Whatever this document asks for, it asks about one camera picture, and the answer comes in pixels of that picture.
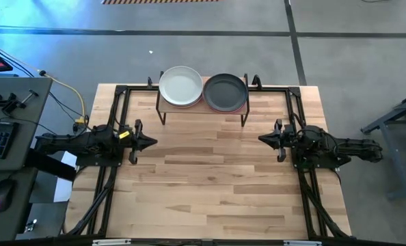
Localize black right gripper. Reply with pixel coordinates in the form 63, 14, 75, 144
258, 118, 305, 163

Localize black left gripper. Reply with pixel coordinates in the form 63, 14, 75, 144
116, 118, 159, 165

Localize magenta plate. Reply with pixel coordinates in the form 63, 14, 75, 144
208, 102, 247, 114

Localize light grey plate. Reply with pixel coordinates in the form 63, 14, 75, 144
158, 65, 204, 107

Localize dark grey plate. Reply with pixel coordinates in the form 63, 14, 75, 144
202, 73, 249, 113

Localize wooden shelf black metal legs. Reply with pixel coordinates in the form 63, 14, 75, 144
154, 70, 255, 128

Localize white sheet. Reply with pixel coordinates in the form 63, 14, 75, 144
54, 150, 79, 202

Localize black bar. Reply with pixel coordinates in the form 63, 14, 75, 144
24, 148, 77, 182

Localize grey metal stand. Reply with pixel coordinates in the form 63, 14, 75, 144
360, 88, 406, 201

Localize black clamp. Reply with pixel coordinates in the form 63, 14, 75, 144
0, 89, 40, 117

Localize small silver clamp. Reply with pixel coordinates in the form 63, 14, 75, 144
24, 218, 38, 233

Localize grey desk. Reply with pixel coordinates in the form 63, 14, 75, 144
0, 77, 69, 243

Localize black computer mouse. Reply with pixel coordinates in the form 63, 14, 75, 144
0, 177, 18, 213

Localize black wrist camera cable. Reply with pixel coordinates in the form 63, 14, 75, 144
295, 128, 340, 158

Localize yellow cable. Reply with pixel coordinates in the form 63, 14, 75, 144
0, 39, 90, 124

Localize silver metal bracket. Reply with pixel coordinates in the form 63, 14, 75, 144
284, 240, 323, 246
92, 238, 132, 246

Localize black aluminium table frame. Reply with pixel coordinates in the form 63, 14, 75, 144
61, 83, 354, 246

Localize black floor cable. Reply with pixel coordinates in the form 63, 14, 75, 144
0, 40, 84, 117

